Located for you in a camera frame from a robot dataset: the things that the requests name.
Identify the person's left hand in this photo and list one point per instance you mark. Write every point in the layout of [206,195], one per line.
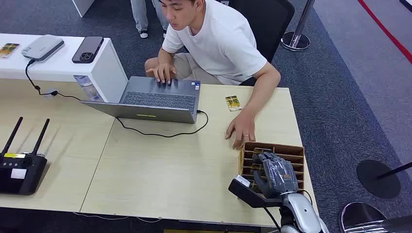
[242,127]

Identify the person's right hand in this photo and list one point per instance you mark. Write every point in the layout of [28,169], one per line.
[164,71]

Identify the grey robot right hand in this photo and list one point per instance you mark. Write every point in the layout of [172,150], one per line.
[278,175]

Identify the yellow green card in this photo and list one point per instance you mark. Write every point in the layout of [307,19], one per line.
[233,103]
[262,150]
[256,167]

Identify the person's right forearm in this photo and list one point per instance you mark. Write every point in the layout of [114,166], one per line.
[164,57]

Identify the person's left forearm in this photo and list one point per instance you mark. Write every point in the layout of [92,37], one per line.
[262,90]

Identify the brown slotted card holder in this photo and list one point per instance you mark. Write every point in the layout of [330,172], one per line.
[289,154]

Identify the standing person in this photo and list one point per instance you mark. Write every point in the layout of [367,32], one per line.
[140,16]

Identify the orange printed card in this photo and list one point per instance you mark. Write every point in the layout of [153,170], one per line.
[8,50]

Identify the grey laptop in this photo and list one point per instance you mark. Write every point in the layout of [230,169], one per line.
[151,103]

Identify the clear plastic bottle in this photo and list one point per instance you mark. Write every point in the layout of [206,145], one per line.
[87,87]

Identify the black smartphone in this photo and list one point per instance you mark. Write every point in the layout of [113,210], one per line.
[87,49]

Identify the white furniture panel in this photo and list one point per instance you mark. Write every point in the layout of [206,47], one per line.
[82,6]

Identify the black office chair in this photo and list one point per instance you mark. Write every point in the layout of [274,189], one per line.
[264,22]

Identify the grey flat device box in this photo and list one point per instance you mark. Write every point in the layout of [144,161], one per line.
[42,47]

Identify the black router with antennas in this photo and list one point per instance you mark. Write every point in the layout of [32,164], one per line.
[22,173]

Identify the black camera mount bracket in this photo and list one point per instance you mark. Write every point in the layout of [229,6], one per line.
[248,194]

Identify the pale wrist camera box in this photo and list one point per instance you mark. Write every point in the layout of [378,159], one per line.
[242,181]

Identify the chrome stanchion post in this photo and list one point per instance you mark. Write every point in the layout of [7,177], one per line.
[360,217]
[295,41]

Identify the black stanchion post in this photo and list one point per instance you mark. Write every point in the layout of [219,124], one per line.
[378,180]

